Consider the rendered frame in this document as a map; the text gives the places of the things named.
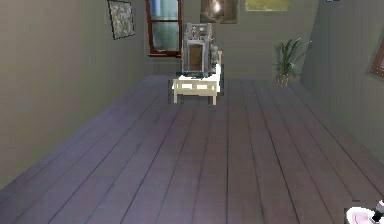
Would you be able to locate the cream wooden low table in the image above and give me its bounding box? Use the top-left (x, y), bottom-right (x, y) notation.
top-left (171, 63), bottom-right (224, 106)

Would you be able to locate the grey brown boxy machine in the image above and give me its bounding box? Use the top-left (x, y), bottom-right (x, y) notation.
top-left (181, 22), bottom-right (223, 78)

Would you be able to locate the red framed window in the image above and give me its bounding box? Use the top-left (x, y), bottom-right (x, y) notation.
top-left (144, 0), bottom-right (184, 58)

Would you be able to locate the brown glowing framed picture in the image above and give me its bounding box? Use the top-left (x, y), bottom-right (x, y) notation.
top-left (199, 0), bottom-right (239, 25)

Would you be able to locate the green potted house plant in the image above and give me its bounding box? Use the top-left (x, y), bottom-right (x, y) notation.
top-left (272, 37), bottom-right (313, 87)

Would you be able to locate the grey patterned framed picture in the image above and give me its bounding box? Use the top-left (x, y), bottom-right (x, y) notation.
top-left (107, 0), bottom-right (136, 41)

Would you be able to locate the green yellow framed picture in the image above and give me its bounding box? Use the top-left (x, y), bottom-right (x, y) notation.
top-left (244, 0), bottom-right (290, 12)

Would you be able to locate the red brown framed picture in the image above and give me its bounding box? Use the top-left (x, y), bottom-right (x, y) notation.
top-left (369, 37), bottom-right (384, 80)

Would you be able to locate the white round object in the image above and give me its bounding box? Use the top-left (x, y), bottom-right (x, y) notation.
top-left (343, 199), bottom-right (384, 224)

